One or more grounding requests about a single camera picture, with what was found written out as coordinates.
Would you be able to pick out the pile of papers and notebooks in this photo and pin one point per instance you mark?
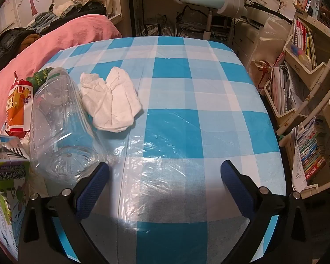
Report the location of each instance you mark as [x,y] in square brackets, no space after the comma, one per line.
[283,88]

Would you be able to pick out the orange snack packet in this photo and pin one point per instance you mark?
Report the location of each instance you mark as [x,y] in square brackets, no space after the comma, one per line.
[16,107]

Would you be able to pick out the row of red-spined books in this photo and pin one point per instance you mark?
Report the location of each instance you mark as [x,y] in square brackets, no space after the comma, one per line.
[302,41]

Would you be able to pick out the loose white paper sheet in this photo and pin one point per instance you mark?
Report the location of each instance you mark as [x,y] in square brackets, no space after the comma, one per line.
[298,170]

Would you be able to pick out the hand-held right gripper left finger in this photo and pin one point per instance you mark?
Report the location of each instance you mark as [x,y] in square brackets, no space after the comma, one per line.
[93,189]

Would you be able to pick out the blue checkered tablecloth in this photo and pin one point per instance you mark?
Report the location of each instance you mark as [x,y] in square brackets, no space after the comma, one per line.
[181,101]

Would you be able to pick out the white drawer cabinet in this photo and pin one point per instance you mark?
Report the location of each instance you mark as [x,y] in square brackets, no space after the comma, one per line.
[247,38]

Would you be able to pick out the white tissue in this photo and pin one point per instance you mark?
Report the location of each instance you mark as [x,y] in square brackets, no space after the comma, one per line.
[121,101]
[92,93]

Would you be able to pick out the black puffer jacket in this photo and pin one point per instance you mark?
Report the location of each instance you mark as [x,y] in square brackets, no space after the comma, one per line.
[2,44]

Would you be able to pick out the pink blanket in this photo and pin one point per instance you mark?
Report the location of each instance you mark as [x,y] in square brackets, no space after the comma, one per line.
[57,44]

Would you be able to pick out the brown plush toy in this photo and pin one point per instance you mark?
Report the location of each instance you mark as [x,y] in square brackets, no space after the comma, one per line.
[30,40]

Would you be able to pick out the stack of colourful paperbacks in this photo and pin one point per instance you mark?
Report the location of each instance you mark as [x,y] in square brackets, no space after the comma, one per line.
[312,156]

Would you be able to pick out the green snack packet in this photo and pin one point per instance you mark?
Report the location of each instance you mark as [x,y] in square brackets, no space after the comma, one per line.
[40,78]

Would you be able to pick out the clear plastic bag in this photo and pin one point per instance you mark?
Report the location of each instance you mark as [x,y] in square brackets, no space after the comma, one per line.
[275,38]

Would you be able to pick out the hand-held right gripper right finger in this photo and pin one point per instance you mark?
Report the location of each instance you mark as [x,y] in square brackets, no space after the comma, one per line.
[236,189]

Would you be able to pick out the striped storage bag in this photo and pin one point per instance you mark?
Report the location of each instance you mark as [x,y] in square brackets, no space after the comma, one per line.
[162,27]

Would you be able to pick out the clear plastic bottle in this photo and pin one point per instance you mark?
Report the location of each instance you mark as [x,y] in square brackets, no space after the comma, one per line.
[60,121]

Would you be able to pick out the green and white drink carton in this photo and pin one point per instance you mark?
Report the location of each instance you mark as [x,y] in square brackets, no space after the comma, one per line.
[5,184]

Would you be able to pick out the denim clothes pile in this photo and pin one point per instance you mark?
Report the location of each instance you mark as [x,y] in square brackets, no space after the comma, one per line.
[44,20]

